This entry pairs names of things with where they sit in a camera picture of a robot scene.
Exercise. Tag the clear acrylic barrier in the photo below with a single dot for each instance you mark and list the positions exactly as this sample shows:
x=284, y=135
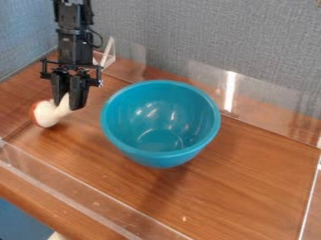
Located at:
x=268, y=105
x=85, y=198

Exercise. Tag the clear acrylic front barrier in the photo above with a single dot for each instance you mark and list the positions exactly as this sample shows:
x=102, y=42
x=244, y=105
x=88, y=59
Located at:
x=85, y=198

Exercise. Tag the clear acrylic corner bracket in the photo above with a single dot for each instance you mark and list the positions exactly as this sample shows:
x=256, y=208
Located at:
x=105, y=58

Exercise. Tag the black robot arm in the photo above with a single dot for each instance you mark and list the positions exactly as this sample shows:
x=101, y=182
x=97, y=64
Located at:
x=74, y=16

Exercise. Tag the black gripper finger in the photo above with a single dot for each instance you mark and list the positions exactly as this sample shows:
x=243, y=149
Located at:
x=59, y=86
x=80, y=89

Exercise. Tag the blue plastic bowl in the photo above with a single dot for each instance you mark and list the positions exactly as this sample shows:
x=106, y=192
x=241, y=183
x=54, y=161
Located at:
x=161, y=122

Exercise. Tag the brown white plush mushroom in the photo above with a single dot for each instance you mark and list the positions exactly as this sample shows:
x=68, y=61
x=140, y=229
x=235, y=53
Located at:
x=46, y=114

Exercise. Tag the clear acrylic back barrier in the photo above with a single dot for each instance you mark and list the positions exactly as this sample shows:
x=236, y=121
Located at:
x=268, y=105

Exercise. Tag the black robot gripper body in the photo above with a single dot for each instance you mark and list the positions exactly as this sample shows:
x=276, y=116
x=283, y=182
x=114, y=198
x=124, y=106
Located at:
x=73, y=68

